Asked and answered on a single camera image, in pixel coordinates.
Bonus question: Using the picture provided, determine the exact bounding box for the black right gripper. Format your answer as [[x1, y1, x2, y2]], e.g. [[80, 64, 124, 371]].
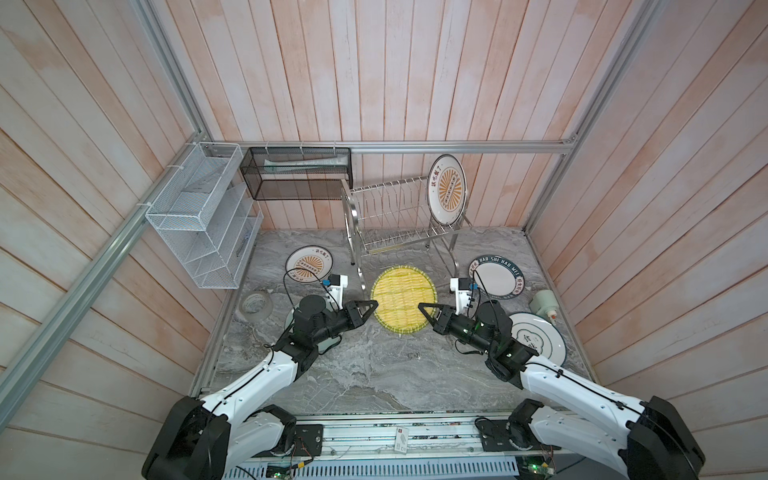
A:
[[419, 300, 494, 357]]

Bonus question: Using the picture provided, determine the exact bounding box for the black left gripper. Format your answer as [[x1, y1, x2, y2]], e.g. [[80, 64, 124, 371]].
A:
[[311, 299, 379, 344]]

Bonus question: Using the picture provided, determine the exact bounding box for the yellow woven plate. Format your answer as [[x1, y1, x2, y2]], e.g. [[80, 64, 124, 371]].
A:
[[370, 265, 437, 334]]

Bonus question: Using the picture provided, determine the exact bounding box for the large orange sunburst plate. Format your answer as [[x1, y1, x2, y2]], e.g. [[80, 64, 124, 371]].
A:
[[427, 154, 468, 226]]

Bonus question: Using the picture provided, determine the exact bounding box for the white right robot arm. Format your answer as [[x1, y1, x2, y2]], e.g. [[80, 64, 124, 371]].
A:
[[418, 301, 706, 479]]

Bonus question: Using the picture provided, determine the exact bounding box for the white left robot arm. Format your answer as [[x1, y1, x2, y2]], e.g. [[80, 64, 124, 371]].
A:
[[141, 295, 378, 479]]

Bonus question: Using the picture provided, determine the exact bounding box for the steel two-tier dish rack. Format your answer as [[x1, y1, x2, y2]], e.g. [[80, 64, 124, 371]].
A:
[[339, 176, 469, 291]]

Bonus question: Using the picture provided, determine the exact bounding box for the pale green flower plate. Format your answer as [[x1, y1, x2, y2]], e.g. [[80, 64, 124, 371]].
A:
[[284, 308, 343, 355]]

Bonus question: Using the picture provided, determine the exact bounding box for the small orange sunburst plate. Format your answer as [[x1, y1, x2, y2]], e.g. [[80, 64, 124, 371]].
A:
[[285, 245, 333, 283]]

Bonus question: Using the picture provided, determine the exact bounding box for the green rim white plate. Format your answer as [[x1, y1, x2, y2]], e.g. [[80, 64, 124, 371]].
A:
[[468, 254, 526, 299]]

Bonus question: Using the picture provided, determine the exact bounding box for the white plate with cloud outline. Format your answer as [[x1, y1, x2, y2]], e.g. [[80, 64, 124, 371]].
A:
[[509, 312, 567, 366]]

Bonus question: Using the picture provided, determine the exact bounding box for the pale green cup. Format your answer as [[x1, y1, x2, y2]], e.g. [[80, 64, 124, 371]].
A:
[[529, 289, 560, 322]]

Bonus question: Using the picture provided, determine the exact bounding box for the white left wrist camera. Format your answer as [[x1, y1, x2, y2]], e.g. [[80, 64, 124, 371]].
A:
[[321, 274, 348, 311]]

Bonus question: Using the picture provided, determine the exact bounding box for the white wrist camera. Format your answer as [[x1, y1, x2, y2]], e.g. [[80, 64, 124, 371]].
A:
[[321, 274, 348, 311], [449, 277, 478, 316]]

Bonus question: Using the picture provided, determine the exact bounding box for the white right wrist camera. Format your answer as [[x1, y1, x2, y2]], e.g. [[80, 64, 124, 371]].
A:
[[449, 277, 478, 316]]

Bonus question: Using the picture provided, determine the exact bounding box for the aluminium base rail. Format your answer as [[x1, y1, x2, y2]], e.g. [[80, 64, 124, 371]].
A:
[[191, 412, 637, 480]]

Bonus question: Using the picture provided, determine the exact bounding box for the white wire mesh shelf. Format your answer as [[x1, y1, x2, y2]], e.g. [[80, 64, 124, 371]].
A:
[[146, 142, 263, 290]]

